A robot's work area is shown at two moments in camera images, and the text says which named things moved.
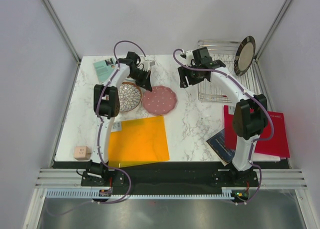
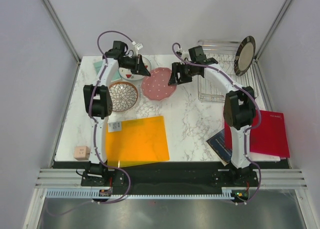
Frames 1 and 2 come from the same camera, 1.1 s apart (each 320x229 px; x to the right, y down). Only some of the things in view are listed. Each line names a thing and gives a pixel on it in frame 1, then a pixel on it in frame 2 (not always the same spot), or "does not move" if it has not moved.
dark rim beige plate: x=245 y=56 does not move
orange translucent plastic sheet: x=138 y=141 does not move
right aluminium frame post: x=275 y=24 does not move
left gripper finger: x=146 y=84 → x=141 y=68
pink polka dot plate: x=161 y=100 → x=156 y=86
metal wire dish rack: x=225 y=51 does not move
